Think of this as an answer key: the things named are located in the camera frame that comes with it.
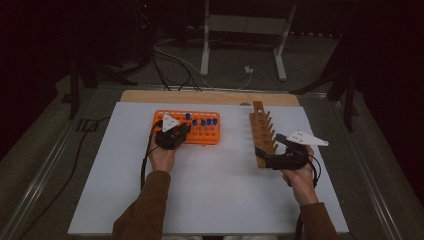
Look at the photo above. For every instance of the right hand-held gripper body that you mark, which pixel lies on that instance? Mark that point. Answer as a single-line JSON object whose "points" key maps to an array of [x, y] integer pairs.
{"points": [[290, 161]]}

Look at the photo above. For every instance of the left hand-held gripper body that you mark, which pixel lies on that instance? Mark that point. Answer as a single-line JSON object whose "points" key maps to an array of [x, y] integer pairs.
{"points": [[166, 140]]}

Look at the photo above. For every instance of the blue-capped glass test tube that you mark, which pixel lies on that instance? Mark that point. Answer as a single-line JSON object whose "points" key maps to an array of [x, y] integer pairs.
{"points": [[203, 122], [209, 121], [215, 121], [194, 122], [187, 116]]}

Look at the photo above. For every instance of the orange plastic test tube rack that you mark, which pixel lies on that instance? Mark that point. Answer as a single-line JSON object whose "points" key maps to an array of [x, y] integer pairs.
{"points": [[204, 142]]}

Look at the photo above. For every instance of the wooden test tube rack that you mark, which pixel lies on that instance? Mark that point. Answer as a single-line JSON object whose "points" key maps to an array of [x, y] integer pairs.
{"points": [[260, 130]]}

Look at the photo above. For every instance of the person's left hand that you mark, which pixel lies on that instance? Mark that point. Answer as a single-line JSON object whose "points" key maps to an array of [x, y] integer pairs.
{"points": [[161, 160]]}

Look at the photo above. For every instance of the person's right hand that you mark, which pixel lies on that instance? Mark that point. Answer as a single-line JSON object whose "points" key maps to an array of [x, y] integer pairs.
{"points": [[301, 185]]}

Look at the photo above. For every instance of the white table mat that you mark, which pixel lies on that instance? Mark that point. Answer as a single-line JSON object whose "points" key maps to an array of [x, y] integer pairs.
{"points": [[216, 193]]}

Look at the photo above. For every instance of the black stand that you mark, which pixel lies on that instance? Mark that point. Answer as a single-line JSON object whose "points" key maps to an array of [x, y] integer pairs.
{"points": [[74, 96], [349, 106]]}

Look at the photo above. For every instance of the dark power strip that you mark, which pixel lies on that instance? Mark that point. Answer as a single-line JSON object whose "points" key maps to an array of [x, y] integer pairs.
{"points": [[316, 34]]}

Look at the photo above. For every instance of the dark device with red light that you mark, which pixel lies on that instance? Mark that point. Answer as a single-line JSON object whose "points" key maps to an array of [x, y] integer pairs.
{"points": [[144, 20]]}

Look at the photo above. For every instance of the metal floor rail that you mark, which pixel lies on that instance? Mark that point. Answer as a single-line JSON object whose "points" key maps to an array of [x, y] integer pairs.
{"points": [[366, 173], [40, 188]]}

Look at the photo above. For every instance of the metal stand frame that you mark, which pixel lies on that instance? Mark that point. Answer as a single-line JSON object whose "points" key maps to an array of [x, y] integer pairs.
{"points": [[246, 25]]}

